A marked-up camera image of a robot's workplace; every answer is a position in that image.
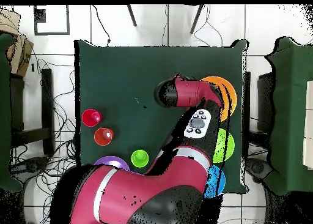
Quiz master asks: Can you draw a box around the black cable with plug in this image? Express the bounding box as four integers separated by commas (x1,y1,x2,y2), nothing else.
90,4,111,45

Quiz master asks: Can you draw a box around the grey base with knob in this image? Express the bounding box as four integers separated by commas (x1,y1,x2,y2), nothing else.
13,156,50,183

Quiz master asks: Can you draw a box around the stepped green cup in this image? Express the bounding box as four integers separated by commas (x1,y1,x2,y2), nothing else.
130,149,149,168

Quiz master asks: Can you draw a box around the cardboard box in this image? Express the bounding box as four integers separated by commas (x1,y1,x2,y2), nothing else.
0,9,34,78

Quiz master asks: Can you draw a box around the purple bowl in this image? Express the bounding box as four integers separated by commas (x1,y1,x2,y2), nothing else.
94,155,130,171

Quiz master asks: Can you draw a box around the tangle of black cables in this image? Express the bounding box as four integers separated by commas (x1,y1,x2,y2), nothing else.
9,58,81,224

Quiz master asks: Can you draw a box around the black stand frame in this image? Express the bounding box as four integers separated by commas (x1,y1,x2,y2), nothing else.
9,68,55,156
241,71,274,159

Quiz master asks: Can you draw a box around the red cup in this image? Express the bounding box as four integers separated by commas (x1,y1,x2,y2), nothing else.
81,108,103,128

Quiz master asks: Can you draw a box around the black tripod leg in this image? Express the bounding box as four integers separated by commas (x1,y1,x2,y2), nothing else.
190,4,204,34
126,4,138,27

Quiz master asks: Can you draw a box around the green bowl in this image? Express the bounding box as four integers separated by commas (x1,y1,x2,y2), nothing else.
212,127,235,164

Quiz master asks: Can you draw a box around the black square floor frame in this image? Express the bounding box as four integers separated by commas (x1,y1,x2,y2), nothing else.
33,4,70,35

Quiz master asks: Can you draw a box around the orange bowl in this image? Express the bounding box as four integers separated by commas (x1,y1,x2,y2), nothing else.
200,76,238,123

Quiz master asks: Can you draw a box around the green cloth covered side table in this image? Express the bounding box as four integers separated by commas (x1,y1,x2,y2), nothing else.
265,36,313,196
0,32,24,193

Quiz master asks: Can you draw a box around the large blue bowl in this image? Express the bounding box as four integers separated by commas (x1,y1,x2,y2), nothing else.
204,164,226,199

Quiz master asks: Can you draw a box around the dark green table cloth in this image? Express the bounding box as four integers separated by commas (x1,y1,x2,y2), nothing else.
74,39,249,195

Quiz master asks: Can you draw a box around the orange cup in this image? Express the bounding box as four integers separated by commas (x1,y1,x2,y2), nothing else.
94,127,115,147

